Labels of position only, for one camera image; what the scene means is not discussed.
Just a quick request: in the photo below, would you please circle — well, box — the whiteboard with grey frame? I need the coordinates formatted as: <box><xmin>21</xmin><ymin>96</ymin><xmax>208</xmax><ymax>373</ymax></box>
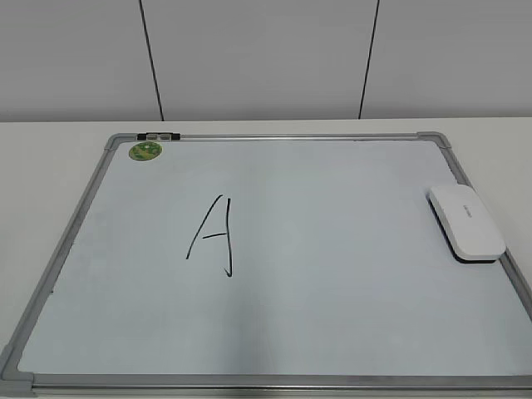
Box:
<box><xmin>1</xmin><ymin>132</ymin><xmax>531</xmax><ymax>397</ymax></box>

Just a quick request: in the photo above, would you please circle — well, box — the white whiteboard eraser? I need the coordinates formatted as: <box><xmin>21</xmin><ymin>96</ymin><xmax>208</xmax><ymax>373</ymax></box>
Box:
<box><xmin>427</xmin><ymin>184</ymin><xmax>506</xmax><ymax>263</ymax></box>

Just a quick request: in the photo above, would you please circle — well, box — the green round magnet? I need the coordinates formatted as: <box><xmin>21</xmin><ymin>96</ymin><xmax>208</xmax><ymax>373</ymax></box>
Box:
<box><xmin>128</xmin><ymin>141</ymin><xmax>163</xmax><ymax>161</ymax></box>

